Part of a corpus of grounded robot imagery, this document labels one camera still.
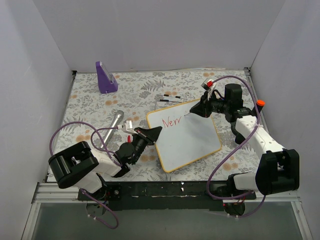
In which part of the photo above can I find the yellow framed whiteboard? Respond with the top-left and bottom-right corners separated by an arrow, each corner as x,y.
146,99 -> 222,173

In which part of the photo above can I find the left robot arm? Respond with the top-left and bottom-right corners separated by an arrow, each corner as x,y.
48,123 -> 163,200

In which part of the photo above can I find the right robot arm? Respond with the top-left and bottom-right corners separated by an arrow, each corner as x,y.
190,80 -> 300,199

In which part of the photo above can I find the silver microphone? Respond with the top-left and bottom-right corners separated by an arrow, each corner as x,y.
103,110 -> 125,145

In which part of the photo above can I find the black toy gun orange tip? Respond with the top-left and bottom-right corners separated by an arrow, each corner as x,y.
252,99 -> 266,119

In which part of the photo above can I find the floral table mat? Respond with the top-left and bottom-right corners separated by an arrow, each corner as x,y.
52,69 -> 259,181

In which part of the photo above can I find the purple wedge stand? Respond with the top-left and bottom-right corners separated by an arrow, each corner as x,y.
95,61 -> 118,94

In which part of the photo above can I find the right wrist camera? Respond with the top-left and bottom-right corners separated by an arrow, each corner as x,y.
201,78 -> 216,100

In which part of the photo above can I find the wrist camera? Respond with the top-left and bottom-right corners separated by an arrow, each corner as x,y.
201,78 -> 216,100
117,120 -> 135,134

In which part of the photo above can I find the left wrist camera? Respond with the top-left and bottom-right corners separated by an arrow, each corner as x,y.
117,120 -> 135,134

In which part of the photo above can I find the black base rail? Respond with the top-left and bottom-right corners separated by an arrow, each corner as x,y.
77,181 -> 257,213

